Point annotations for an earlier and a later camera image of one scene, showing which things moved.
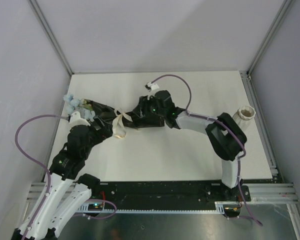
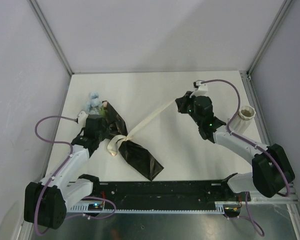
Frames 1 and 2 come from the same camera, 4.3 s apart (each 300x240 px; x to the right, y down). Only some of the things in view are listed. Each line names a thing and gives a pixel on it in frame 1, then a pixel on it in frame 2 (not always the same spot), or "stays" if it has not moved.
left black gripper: x=103 y=133 stays
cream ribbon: x=118 y=128 to x=111 y=148
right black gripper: x=142 y=106 to x=182 y=102
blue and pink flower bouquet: x=83 y=107 to x=95 y=106
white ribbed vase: x=244 y=116 stays
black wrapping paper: x=99 y=109 to x=112 y=126
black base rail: x=182 y=196 stays
